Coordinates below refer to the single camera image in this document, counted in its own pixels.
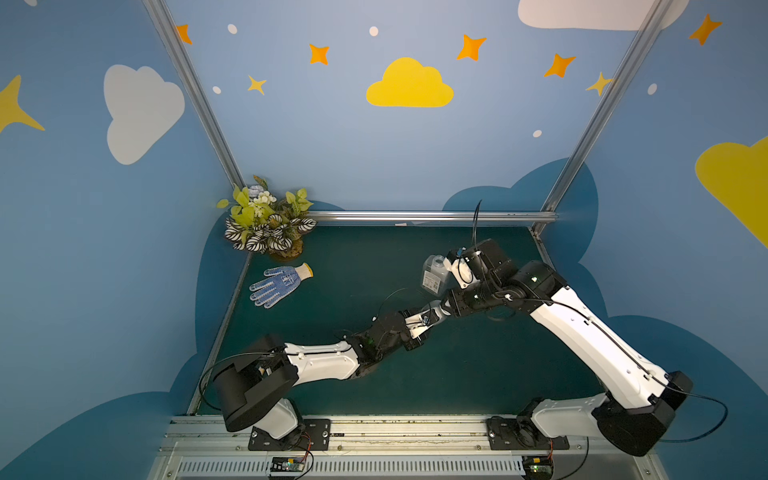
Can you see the left aluminium corner post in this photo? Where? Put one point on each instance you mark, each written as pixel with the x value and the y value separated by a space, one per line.
pixel 165 26

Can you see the square clear bottle white label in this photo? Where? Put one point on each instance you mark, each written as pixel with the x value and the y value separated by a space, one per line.
pixel 436 276

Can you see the aluminium corner post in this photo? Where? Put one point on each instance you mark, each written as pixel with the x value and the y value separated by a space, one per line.
pixel 165 26
pixel 638 50

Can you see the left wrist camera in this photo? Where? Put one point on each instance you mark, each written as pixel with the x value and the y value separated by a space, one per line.
pixel 414 325

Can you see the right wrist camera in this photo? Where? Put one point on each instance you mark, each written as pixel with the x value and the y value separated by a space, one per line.
pixel 461 263

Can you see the blue dotted work glove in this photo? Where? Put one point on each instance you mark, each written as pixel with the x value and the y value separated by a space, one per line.
pixel 278 283

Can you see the right circuit board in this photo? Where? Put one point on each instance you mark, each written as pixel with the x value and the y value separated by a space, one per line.
pixel 537 468

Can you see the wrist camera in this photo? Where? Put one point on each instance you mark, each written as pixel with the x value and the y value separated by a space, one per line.
pixel 461 263
pixel 414 325

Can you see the right aluminium corner post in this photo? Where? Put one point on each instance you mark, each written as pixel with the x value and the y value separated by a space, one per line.
pixel 638 50

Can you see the aluminium back rail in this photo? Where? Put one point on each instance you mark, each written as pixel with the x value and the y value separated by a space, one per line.
pixel 442 217

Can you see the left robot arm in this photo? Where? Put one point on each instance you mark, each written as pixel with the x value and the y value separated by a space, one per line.
pixel 251 387

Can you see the round clear bottle green label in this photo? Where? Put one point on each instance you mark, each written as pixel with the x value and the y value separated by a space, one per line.
pixel 435 312

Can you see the aluminium rail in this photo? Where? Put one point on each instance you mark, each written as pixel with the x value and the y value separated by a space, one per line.
pixel 387 447
pixel 442 217

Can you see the aluminium front rail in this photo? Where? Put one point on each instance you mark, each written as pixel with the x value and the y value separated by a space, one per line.
pixel 387 447

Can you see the circuit board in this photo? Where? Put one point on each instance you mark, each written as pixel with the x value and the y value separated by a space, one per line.
pixel 286 465
pixel 537 468

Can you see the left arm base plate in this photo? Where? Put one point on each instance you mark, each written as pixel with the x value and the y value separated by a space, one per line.
pixel 310 434

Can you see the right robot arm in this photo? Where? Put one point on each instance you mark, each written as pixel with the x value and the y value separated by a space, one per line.
pixel 639 400

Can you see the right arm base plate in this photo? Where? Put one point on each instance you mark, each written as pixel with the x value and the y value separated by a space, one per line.
pixel 511 433

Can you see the artificial potted plant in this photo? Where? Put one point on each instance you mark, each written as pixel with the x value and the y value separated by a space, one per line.
pixel 265 223

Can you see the left circuit board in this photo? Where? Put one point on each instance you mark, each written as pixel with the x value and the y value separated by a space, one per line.
pixel 286 465

